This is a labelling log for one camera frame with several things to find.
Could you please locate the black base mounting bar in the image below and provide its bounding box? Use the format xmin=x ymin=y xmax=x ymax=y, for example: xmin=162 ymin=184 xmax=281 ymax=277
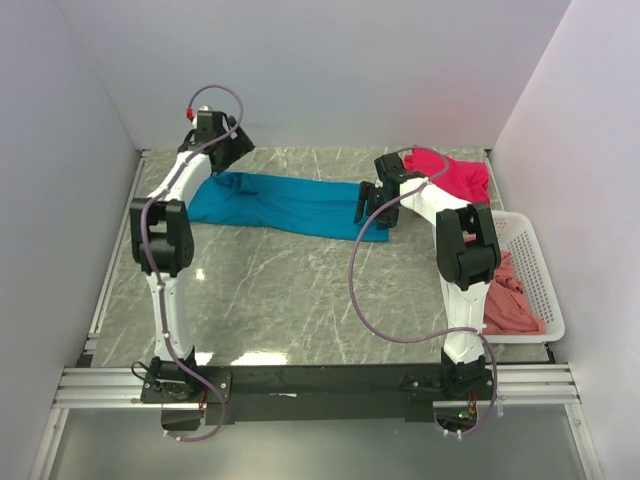
xmin=140 ymin=363 xmax=494 ymax=425

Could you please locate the white plastic laundry basket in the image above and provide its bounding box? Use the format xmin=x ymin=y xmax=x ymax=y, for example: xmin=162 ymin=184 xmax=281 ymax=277
xmin=487 ymin=210 xmax=565 ymax=344

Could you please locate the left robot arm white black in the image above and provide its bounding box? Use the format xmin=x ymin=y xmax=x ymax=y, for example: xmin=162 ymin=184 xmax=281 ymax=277
xmin=129 ymin=106 xmax=255 ymax=388

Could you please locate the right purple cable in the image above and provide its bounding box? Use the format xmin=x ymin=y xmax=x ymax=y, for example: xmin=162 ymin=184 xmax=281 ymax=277
xmin=347 ymin=145 xmax=501 ymax=439

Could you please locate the magenta folded t shirt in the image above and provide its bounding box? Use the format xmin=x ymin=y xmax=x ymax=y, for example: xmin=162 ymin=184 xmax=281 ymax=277
xmin=403 ymin=148 xmax=490 ymax=204

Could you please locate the salmon pink t shirt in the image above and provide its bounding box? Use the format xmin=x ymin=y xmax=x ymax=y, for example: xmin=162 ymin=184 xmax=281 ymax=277
xmin=483 ymin=251 xmax=546 ymax=336

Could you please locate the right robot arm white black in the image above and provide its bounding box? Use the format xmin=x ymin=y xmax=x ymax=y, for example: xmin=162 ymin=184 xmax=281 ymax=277
xmin=354 ymin=152 xmax=501 ymax=398

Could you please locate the blue t shirt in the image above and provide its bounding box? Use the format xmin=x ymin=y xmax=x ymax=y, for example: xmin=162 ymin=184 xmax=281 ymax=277
xmin=188 ymin=170 xmax=391 ymax=244

